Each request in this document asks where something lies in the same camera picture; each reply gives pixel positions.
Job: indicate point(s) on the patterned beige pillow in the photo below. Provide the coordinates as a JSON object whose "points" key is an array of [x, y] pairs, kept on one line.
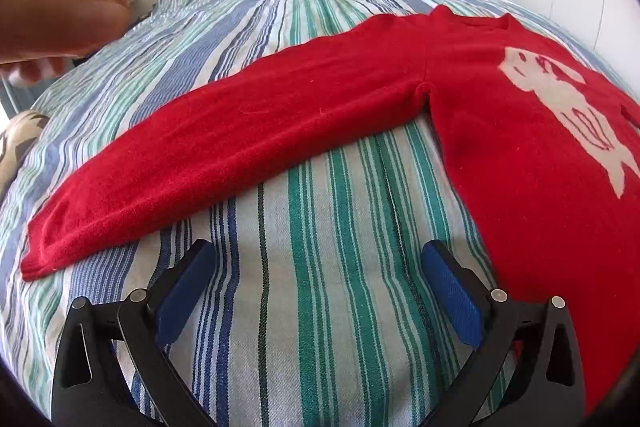
{"points": [[20, 135]]}

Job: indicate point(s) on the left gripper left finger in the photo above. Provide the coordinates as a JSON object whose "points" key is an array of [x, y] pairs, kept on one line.
{"points": [[89, 388]]}

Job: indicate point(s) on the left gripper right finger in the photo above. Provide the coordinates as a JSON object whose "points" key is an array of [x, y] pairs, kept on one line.
{"points": [[546, 388]]}

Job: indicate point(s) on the red knit sweater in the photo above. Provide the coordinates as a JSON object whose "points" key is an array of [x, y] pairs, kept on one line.
{"points": [[318, 173]]}

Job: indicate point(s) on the person's left hand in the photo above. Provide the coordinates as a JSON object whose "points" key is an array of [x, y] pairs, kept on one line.
{"points": [[40, 37]]}

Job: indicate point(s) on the striped blue green bedspread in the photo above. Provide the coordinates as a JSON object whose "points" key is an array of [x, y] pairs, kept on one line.
{"points": [[216, 39]]}

